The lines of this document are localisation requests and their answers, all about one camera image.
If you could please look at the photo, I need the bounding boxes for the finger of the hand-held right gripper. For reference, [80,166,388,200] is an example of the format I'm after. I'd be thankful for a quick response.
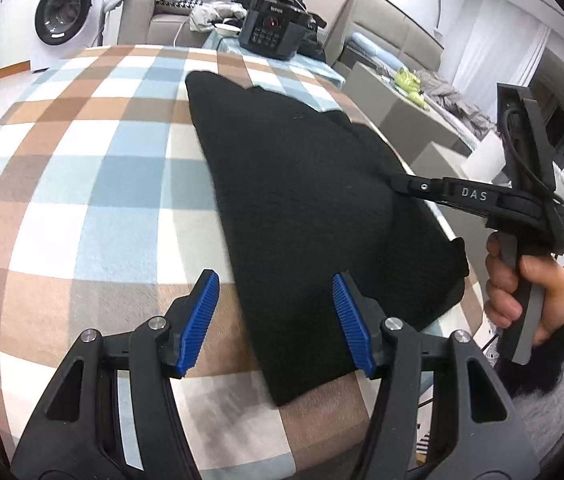
[389,172,502,221]

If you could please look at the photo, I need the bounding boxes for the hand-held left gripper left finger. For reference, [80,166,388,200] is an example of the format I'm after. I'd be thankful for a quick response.
[9,269,221,480]

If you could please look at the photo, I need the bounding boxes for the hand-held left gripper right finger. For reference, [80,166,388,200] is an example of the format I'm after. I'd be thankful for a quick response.
[332,271,543,480]

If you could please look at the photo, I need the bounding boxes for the black knit sweater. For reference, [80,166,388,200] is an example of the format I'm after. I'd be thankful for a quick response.
[184,71,470,407]

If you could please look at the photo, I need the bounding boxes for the person's right forearm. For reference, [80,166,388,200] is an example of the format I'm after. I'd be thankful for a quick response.
[492,305,564,466]

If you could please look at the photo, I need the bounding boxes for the person's right hand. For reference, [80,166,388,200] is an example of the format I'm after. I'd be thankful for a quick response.
[484,234,564,346]

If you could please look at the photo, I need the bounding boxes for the large grey box cabinet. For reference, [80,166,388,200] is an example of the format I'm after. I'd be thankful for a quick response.
[412,140,473,181]

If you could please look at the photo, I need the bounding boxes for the white paper towel roll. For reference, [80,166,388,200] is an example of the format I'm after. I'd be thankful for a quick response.
[462,127,508,183]

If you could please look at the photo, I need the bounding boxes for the bed with grey duvet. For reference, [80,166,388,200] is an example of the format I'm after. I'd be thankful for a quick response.
[324,0,498,141]

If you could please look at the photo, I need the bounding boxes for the small grey box cabinet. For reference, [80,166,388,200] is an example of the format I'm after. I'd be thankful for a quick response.
[347,62,458,148]

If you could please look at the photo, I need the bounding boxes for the green toy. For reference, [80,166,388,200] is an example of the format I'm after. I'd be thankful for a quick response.
[394,67,423,92]

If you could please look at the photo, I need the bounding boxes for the white curtain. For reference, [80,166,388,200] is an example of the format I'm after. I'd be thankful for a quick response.
[454,0,553,116]

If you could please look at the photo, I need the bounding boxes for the light blue pillow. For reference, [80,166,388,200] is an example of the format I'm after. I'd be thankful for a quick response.
[351,32,383,56]

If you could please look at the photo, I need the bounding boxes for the side table with checkered cloth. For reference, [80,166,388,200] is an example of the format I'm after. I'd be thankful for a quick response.
[202,30,348,88]

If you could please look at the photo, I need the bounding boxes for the checkered blanket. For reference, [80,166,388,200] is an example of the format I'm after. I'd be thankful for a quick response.
[0,44,493,480]

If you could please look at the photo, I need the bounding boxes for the black electric pressure cooker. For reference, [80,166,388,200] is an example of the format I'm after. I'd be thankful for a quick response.
[238,0,313,61]

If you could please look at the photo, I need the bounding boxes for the grey white garment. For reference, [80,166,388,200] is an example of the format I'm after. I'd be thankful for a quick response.
[189,1,248,33]

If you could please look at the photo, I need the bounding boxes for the grey sofa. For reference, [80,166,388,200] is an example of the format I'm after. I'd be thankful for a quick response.
[112,0,243,48]

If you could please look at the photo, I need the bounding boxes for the white washing machine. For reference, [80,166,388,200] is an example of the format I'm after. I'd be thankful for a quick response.
[4,0,113,72]

